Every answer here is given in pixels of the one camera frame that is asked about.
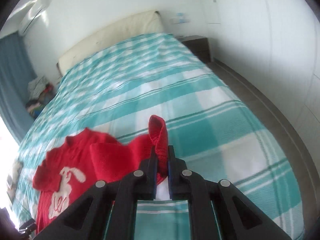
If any dark bedside table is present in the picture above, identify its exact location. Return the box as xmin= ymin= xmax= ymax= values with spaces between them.
xmin=178 ymin=35 xmax=211 ymax=63

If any cream padded headboard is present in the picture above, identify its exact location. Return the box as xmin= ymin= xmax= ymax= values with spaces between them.
xmin=57 ymin=10 xmax=164 ymax=76

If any blue curtain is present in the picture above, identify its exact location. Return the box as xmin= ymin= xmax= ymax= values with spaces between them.
xmin=0 ymin=33 xmax=36 ymax=143

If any red knit sweater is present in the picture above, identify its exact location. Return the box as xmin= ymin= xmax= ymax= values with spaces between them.
xmin=33 ymin=115 xmax=168 ymax=232

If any teal plaid bedspread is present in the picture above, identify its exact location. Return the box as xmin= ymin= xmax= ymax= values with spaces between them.
xmin=12 ymin=33 xmax=304 ymax=239

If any wall socket panel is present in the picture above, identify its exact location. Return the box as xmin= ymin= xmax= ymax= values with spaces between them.
xmin=170 ymin=12 xmax=190 ymax=24

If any patterned cushion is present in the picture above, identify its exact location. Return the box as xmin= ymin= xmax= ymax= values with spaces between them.
xmin=7 ymin=160 xmax=23 ymax=202

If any pile of clothes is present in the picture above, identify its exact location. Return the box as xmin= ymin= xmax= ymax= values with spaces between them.
xmin=25 ymin=76 xmax=54 ymax=120

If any white air conditioner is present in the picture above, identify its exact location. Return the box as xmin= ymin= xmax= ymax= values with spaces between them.
xmin=18 ymin=0 xmax=52 ymax=36

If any white wardrobe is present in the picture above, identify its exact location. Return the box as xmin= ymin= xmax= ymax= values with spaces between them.
xmin=202 ymin=0 xmax=319 ymax=158

